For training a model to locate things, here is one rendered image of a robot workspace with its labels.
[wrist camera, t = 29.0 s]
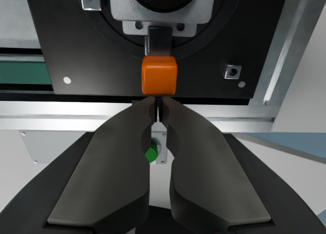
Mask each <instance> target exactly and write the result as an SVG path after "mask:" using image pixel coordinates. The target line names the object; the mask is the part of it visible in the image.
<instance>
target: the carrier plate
mask: <svg viewBox="0 0 326 234"><path fill-rule="evenodd" d="M27 3H28V6H29V9H30V13H31V16H32V19H33V23H34V27H35V30H36V33H37V37H38V40H39V43H40V47H41V50H42V54H43V57H44V60H45V63H46V67H47V70H48V74H49V78H50V81H51V84H52V88H53V91H54V94H55V95H89V96H137V97H149V96H153V97H185V98H234V99H252V98H253V97H254V94H255V91H256V88H257V85H258V82H259V79H260V76H261V72H262V69H263V66H264V63H265V60H266V57H267V54H268V51H269V49H270V46H271V43H272V40H273V37H274V34H275V31H276V28H277V24H278V21H279V18H280V15H281V12H282V9H283V6H284V3H285V0H239V2H238V4H237V7H236V9H235V11H234V13H233V15H232V16H231V18H230V20H229V21H228V23H227V24H226V26H225V27H224V28H223V29H222V31H221V32H220V33H219V34H218V35H217V36H216V37H215V38H214V39H213V40H212V41H211V42H210V43H209V44H207V45H206V46H205V47H203V48H202V49H200V50H199V51H197V52H195V53H193V54H191V55H189V56H187V57H184V58H181V59H178V60H176V63H177V67H178V70H177V82H176V91H175V93H174V95H171V96H160V95H145V94H144V93H143V92H142V62H143V60H141V59H137V58H134V57H132V56H129V55H127V54H125V53H123V52H121V51H120V50H118V49H116V48H115V47H114V46H112V45H111V44H110V43H109V42H107V41H106V40H105V39H104V38H103V37H102V36H101V35H100V34H99V33H98V32H97V31H96V29H95V28H94V27H93V26H92V24H91V23H90V21H89V20H88V18H87V17H86V15H85V13H84V12H83V10H82V8H81V6H80V4H79V1H78V0H27ZM225 62H231V63H240V64H241V65H242V68H241V72H240V76H239V79H225V78H224V77H223V71H224V66H225Z"/></svg>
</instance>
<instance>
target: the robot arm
mask: <svg viewBox="0 0 326 234"><path fill-rule="evenodd" d="M158 111H159V122H162V124H163V125H164V126H165V128H166V129H167V134H166V147H167V148H168V149H169V150H170V152H171V153H172V155H173V156H174V160H173V161H172V166H171V177H170V187H169V195H170V204H171V213H172V216H173V218H174V220H175V221H176V222H178V223H179V224H181V225H182V226H184V227H186V228H187V229H189V230H191V231H192V232H194V233H195V234H326V227H325V226H324V225H323V223H322V222H321V221H320V219H319V218H318V217H317V216H316V215H315V213H314V212H313V211H312V210H311V208H310V207H309V206H308V205H307V204H306V203H305V201H304V200H303V199H302V198H301V197H300V196H299V195H298V194H297V193H296V192H295V191H294V190H293V189H292V188H291V187H290V186H289V185H288V184H287V183H286V182H285V181H284V180H283V179H282V178H281V177H280V176H279V175H277V174H276V173H275V172H274V171H273V170H272V169H271V168H269V167H268V165H266V164H265V163H264V162H263V161H262V160H261V159H260V158H258V157H257V156H256V155H255V154H254V153H253V152H251V151H250V150H249V149H248V148H247V147H246V146H245V145H244V144H242V143H241V142H240V141H239V140H238V139H237V138H235V137H234V136H233V135H232V134H224V133H223V132H221V131H220V130H219V129H218V128H217V127H216V126H215V125H214V124H212V123H211V122H210V121H209V120H207V119H206V118H205V117H203V116H202V115H200V114H199V113H197V112H195V111H193V110H192V109H190V108H188V107H186V106H185V105H183V104H181V103H179V102H177V101H176V100H174V99H172V98H170V97H161V98H156V97H153V96H149V97H147V98H145V99H143V100H141V101H139V102H137V103H135V104H133V105H132V106H130V107H128V108H126V109H124V110H122V111H120V112H119V113H117V114H115V115H114V116H112V117H111V118H110V119H108V120H107V121H105V122H104V123H103V124H101V125H100V126H99V127H98V128H97V129H96V130H95V131H94V132H86V133H84V134H83V135H82V136H81V137H80V138H79V139H78V140H76V141H75V142H74V143H73V144H72V145H71V146H69V147H68V148H67V149H66V150H65V151H64V152H62V153H61V154H60V155H59V156H58V157H57V158H56V159H54V160H53V161H52V162H51V163H50V164H49V165H47V166H46V167H45V168H44V169H43V170H42V171H41V172H39V173H38V174H37V175H36V176H35V177H34V178H33V179H31V180H30V181H29V182H28V183H27V184H26V185H25V186H24V187H23V188H22V189H21V190H20V191H19V192H18V193H17V194H16V195H15V196H14V197H13V198H12V199H11V201H10V202H9V203H8V204H7V205H6V206H5V207H4V209H3V210H2V211H1V212H0V234H126V233H128V232H129V231H131V230H132V229H134V228H135V227H137V226H138V225H140V224H141V223H143V222H144V221H145V220H146V218H147V216H148V209H149V194H150V163H149V161H148V160H147V158H146V157H145V154H146V152H147V151H148V150H149V149H150V147H151V126H152V125H153V124H154V123H155V122H157V112H158Z"/></svg>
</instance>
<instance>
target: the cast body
mask: <svg viewBox="0 0 326 234"><path fill-rule="evenodd" d="M213 1H214V0H110V5H111V13H112V16H113V18H114V19H116V20H118V21H122V26H123V32H124V33H125V34H127V35H147V28H148V26H149V25H152V26H171V27H172V29H173V33H172V36H184V37H192V36H194V35H195V34H196V28H197V24H205V23H207V22H209V20H210V18H211V16H212V8H213Z"/></svg>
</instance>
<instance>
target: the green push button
mask: <svg viewBox="0 0 326 234"><path fill-rule="evenodd" d="M145 157H146V158H147V160H148V161H149V163H151V162H153V161H155V160H156V159H157V157H158V147H157V145H156V144H155V143H153V142H151V147H150V149H149V150H148V151H147V152H146V154H145Z"/></svg>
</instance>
